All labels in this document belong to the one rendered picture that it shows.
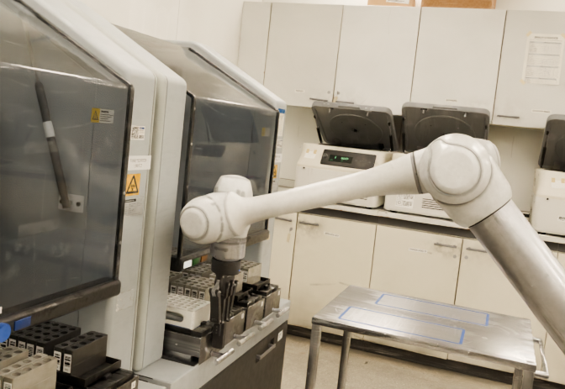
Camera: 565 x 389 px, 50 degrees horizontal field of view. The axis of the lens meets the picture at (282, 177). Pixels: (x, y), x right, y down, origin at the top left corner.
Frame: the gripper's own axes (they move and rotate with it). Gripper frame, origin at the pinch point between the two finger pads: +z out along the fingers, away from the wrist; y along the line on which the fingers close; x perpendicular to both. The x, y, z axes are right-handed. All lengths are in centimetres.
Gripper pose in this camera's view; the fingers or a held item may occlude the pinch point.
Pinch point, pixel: (219, 334)
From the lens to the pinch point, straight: 163.9
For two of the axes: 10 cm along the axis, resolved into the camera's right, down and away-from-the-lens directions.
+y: -3.4, 0.4, -9.4
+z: -1.1, 9.9, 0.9
